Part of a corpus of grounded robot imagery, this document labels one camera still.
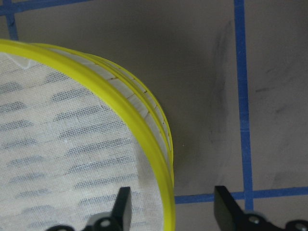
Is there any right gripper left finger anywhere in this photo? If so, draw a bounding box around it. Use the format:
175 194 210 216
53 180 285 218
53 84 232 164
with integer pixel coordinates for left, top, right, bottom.
84 187 132 231

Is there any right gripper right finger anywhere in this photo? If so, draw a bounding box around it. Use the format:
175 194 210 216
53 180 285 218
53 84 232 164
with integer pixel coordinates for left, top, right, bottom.
214 186 308 231

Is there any yellow steamer layer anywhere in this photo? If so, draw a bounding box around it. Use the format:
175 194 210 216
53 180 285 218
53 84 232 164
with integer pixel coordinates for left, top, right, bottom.
0 39 176 231
37 43 173 168

